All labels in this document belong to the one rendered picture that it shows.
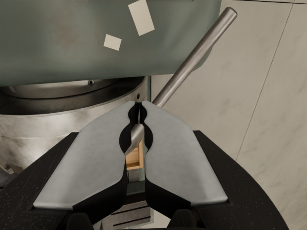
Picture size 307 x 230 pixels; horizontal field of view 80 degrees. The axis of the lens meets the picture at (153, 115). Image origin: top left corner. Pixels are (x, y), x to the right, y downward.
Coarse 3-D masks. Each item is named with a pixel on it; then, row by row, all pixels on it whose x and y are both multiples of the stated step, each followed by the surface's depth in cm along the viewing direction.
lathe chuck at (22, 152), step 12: (0, 144) 26; (12, 144) 26; (24, 144) 26; (36, 144) 26; (48, 144) 26; (132, 144) 35; (0, 156) 28; (12, 156) 27; (24, 156) 27; (36, 156) 27; (24, 168) 28
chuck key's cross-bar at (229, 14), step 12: (228, 12) 15; (216, 24) 15; (228, 24) 15; (204, 36) 16; (216, 36) 16; (204, 48) 16; (192, 60) 17; (180, 72) 17; (168, 84) 18; (180, 84) 18; (156, 96) 19; (168, 96) 18; (132, 132) 21
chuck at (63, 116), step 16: (128, 80) 34; (144, 80) 35; (0, 96) 28; (80, 96) 28; (96, 96) 28; (112, 96) 28; (128, 96) 30; (144, 96) 36; (0, 112) 24; (16, 112) 24; (32, 112) 24; (48, 112) 24; (64, 112) 24; (80, 112) 25; (96, 112) 26; (0, 128) 24; (16, 128) 24; (32, 128) 24; (48, 128) 25; (64, 128) 25; (80, 128) 26
